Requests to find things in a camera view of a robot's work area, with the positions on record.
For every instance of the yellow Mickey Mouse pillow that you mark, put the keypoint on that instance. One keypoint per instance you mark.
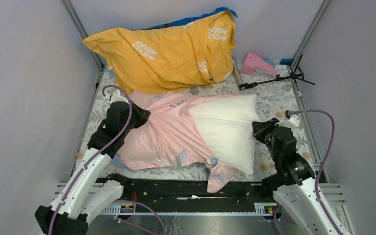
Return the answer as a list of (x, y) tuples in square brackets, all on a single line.
[(174, 58)]

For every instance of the metal cylinder rod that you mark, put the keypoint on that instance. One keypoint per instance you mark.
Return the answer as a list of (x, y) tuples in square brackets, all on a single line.
[(237, 76)]

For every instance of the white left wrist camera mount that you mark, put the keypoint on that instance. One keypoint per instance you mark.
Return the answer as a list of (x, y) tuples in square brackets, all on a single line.
[(115, 96)]

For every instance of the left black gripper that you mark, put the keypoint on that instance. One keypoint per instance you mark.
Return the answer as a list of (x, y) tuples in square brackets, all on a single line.
[(142, 115)]

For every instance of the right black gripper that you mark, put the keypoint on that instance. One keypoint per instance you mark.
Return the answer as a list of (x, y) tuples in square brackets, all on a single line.
[(260, 128)]

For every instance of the pink wedge block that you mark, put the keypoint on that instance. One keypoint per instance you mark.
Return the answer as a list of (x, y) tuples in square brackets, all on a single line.
[(255, 65)]

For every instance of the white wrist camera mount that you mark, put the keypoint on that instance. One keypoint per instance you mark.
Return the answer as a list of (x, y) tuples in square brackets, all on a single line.
[(293, 122), (115, 96)]

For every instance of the blue cloth behind pillow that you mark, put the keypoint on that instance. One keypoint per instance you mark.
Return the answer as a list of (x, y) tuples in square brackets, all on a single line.
[(185, 21)]

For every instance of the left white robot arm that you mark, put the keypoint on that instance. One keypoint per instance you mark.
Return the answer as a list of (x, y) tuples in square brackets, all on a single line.
[(73, 210)]

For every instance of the blue Elsa pillowcase pink inside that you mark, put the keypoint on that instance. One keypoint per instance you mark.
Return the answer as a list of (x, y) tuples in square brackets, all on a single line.
[(170, 137)]

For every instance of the white pillow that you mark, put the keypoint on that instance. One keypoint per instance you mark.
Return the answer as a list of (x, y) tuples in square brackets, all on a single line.
[(225, 125)]

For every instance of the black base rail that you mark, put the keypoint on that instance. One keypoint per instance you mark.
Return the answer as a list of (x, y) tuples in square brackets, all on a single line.
[(179, 197)]

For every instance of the floral patterned mat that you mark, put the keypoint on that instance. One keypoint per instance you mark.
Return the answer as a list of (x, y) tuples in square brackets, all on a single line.
[(273, 99)]

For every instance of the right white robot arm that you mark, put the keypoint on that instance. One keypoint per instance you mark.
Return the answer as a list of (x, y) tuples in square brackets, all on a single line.
[(295, 186)]

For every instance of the black tripod stand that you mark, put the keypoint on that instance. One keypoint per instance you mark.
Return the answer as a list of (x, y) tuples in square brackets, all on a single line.
[(295, 74)]

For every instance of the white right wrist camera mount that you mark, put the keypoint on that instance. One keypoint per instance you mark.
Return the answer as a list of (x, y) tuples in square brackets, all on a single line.
[(293, 122)]

